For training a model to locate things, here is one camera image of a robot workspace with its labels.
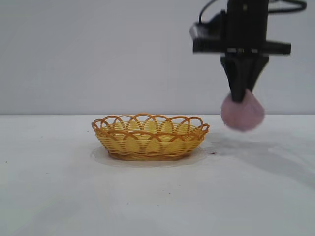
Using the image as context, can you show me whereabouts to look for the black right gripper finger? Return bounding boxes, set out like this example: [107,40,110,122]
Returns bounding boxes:
[220,55,245,102]
[243,55,270,97]

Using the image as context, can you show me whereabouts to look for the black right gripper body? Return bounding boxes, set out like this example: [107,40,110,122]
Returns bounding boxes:
[192,0,291,56]

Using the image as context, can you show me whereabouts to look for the yellow woven wicker basket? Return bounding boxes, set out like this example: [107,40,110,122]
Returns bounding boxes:
[91,113,211,162]

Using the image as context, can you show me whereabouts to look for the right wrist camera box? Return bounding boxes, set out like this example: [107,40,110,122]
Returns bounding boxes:
[189,9,227,41]

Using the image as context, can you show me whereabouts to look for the black right camera cable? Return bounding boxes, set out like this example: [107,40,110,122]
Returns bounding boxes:
[198,0,229,24]

